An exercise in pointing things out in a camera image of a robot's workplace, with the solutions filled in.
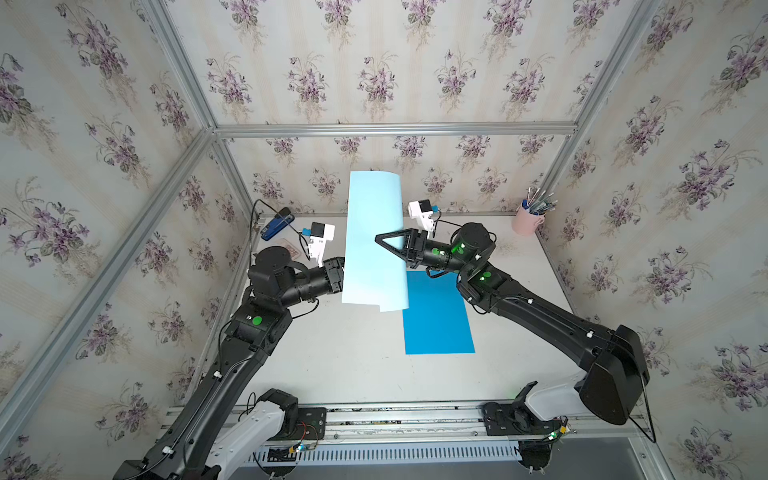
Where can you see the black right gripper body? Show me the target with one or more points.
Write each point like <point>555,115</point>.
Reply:
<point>433,256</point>

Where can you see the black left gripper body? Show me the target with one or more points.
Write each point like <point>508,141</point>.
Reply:
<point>332,277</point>

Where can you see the light blue paper sheet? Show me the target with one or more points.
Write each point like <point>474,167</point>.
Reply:
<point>374,275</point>

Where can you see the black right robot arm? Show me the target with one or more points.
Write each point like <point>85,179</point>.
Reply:
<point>613,359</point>

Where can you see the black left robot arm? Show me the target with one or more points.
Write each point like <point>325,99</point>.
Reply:
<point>198,445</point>

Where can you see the pink desk calculator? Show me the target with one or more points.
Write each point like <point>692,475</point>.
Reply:
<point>296,252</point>

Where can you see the blue black stapler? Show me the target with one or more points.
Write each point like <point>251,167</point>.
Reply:
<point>281,220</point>

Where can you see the dark blue paper sheet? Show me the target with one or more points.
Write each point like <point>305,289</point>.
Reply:
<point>436,321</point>

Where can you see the pink pen cup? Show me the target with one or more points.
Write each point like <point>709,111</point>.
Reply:
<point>525,223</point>

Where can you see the pens in cup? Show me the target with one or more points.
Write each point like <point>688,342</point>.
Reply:
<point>538,202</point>

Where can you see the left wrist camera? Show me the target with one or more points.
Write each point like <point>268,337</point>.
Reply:
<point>317,236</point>

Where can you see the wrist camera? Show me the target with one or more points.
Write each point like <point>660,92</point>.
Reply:
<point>425,214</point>
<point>317,236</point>

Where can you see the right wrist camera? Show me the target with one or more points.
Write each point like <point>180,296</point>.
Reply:
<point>425,214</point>

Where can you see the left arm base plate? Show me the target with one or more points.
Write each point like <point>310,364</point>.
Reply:
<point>303,424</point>

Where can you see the aluminium mounting rail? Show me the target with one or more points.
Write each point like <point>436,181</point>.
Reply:
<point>359,423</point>

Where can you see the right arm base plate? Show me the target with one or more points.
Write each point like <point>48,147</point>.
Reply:
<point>517,420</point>

